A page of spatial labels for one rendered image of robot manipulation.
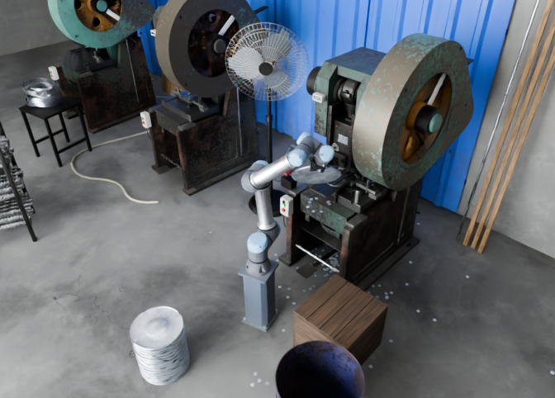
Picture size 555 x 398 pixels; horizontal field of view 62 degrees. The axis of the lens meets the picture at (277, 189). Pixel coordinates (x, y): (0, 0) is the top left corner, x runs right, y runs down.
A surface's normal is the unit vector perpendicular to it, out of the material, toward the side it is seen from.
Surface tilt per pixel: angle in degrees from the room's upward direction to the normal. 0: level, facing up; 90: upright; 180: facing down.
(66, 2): 90
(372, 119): 73
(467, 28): 90
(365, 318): 0
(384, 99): 58
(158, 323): 0
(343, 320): 0
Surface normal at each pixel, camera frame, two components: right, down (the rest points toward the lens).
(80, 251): 0.00, -0.82
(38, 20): 0.71, 0.40
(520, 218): -0.70, 0.41
